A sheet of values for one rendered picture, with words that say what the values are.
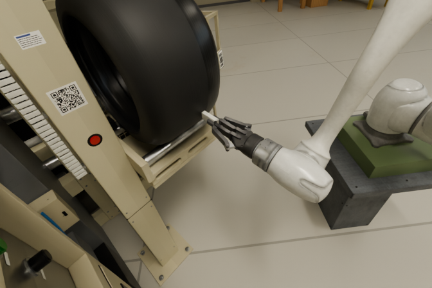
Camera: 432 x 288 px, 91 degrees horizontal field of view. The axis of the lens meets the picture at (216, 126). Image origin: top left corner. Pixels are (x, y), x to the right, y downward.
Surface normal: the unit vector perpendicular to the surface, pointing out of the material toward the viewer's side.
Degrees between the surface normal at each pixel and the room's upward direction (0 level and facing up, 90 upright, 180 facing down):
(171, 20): 54
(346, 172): 0
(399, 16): 59
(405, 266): 0
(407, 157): 2
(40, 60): 90
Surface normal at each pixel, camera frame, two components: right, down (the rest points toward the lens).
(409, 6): -0.64, 0.11
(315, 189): -0.29, 0.13
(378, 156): -0.13, -0.75
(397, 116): -0.80, 0.39
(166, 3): 0.46, -0.25
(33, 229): 0.73, 0.38
